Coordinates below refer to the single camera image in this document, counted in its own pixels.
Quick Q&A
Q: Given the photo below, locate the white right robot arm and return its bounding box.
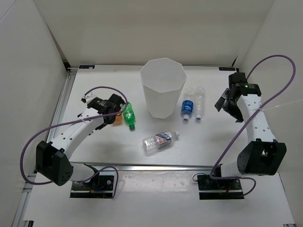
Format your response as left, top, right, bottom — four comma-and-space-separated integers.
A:
212, 72, 287, 189

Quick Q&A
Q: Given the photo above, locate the clear bottle red blue label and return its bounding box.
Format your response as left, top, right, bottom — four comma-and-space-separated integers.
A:
142, 131, 179, 156

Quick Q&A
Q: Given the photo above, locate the clear unlabeled plastic bottle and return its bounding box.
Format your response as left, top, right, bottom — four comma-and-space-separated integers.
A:
195, 87, 205, 121

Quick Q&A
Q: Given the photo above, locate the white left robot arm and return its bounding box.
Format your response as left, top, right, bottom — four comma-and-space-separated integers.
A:
36, 93, 125, 189

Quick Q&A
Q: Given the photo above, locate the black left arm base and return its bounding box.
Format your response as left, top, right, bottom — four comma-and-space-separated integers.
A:
70, 170, 116, 199

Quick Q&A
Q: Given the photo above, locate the blue corner label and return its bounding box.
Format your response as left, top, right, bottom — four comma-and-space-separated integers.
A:
79, 65, 95, 69
219, 67, 236, 71

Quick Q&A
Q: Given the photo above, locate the green plastic soda bottle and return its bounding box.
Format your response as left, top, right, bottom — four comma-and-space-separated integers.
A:
123, 102, 135, 131

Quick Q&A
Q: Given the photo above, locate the white octagonal plastic bin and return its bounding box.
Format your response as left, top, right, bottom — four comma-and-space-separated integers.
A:
140, 58, 187, 119

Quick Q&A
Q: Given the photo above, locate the blue left corner label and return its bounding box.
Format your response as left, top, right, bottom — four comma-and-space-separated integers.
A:
79, 65, 95, 69

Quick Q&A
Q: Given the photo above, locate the orange juice bottle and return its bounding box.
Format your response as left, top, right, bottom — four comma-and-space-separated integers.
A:
113, 114, 123, 125

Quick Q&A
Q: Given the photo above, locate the blue right corner label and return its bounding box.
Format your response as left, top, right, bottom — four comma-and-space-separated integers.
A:
219, 67, 236, 71

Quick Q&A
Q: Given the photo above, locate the blue label Pocari bottle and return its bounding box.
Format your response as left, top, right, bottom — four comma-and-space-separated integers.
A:
181, 87, 195, 122

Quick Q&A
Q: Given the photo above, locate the aluminium table frame rail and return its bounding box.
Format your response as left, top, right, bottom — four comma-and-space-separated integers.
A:
9, 60, 296, 227

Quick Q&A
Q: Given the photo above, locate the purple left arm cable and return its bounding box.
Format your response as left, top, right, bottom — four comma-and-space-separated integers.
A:
20, 86, 129, 199

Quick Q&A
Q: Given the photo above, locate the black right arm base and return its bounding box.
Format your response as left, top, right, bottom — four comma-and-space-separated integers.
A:
192, 173, 244, 200

